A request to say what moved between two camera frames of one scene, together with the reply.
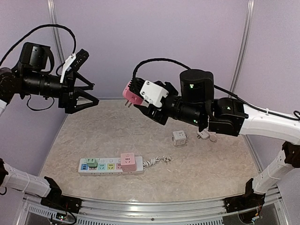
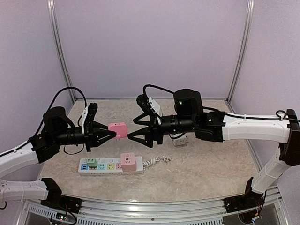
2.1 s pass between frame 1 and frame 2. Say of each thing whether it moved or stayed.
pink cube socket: stayed
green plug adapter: stayed
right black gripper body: moved
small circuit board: stayed
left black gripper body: moved
